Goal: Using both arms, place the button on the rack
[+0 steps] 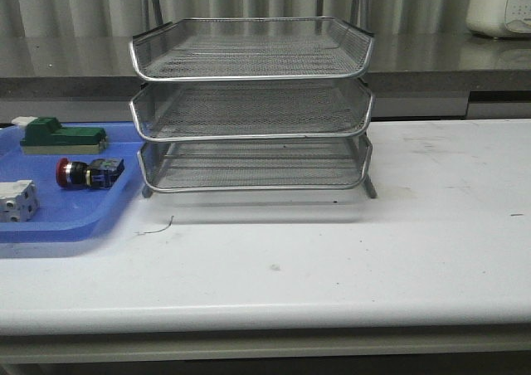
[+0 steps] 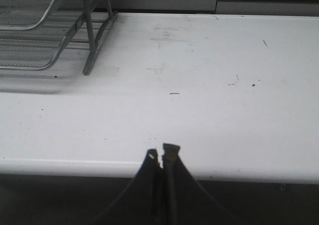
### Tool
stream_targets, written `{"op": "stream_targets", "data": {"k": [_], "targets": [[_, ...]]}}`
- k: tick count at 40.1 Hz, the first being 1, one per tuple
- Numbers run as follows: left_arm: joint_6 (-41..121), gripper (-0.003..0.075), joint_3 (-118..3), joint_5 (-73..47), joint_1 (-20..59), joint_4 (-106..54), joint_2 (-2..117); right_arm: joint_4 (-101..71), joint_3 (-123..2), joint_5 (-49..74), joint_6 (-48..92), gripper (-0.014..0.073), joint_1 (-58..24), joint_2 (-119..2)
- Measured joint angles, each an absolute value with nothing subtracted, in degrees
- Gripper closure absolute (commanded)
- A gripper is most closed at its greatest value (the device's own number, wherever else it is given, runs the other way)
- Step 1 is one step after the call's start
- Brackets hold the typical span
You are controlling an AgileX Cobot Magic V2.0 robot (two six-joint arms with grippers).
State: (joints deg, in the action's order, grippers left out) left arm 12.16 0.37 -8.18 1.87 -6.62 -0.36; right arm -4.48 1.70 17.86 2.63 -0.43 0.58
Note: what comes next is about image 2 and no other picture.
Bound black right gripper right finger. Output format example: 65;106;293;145
162;143;239;225

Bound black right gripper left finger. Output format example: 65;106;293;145
94;149;160;225

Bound silver mesh tray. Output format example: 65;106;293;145
0;0;67;31
0;20;105;71

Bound grey stone counter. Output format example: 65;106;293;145
111;0;319;16

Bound silver metal rack frame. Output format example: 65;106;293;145
63;0;117;76

